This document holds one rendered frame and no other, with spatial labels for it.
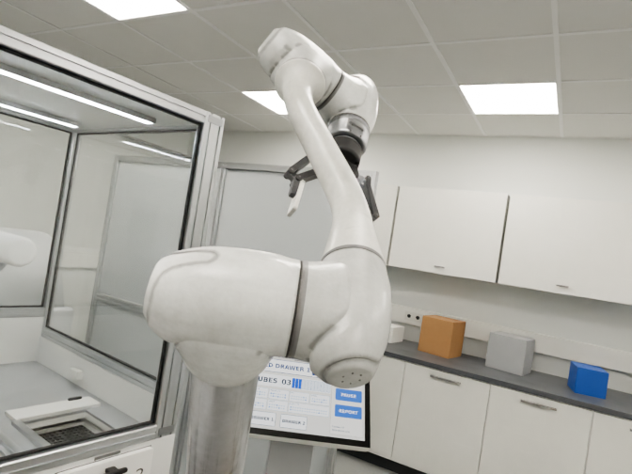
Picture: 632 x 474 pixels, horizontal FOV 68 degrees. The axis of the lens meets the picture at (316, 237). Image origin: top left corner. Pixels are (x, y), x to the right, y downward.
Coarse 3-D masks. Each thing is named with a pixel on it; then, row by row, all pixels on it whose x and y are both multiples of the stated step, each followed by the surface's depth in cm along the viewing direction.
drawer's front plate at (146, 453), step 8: (144, 448) 144; (120, 456) 137; (128, 456) 138; (136, 456) 141; (144, 456) 143; (88, 464) 130; (96, 464) 131; (104, 464) 132; (112, 464) 134; (120, 464) 137; (128, 464) 139; (136, 464) 141; (144, 464) 143; (64, 472) 124; (72, 472) 125; (80, 472) 127; (88, 472) 129; (96, 472) 131; (104, 472) 133; (128, 472) 139; (136, 472) 141; (144, 472) 144
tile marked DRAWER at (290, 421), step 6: (282, 414) 165; (282, 420) 163; (288, 420) 164; (294, 420) 164; (300, 420) 164; (306, 420) 165; (282, 426) 162; (288, 426) 162; (294, 426) 163; (300, 426) 163; (306, 426) 163
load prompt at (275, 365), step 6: (276, 360) 177; (282, 360) 178; (270, 366) 175; (276, 366) 176; (282, 366) 176; (288, 366) 177; (294, 366) 177; (300, 366) 177; (306, 366) 178; (282, 372) 175; (288, 372) 175; (294, 372) 175; (300, 372) 176; (306, 372) 176
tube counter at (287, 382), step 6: (282, 378) 173; (288, 378) 173; (294, 378) 174; (300, 378) 174; (282, 384) 172; (288, 384) 172; (294, 384) 172; (300, 384) 173; (306, 384) 173; (312, 384) 174; (318, 384) 174; (324, 384) 174; (312, 390) 172; (318, 390) 172; (324, 390) 173; (330, 390) 173
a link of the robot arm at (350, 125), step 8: (336, 120) 97; (344, 120) 96; (352, 120) 96; (360, 120) 97; (328, 128) 98; (336, 128) 96; (344, 128) 95; (352, 128) 95; (360, 128) 96; (368, 128) 98; (336, 136) 96; (352, 136) 95; (360, 136) 95; (368, 136) 99; (360, 144) 96
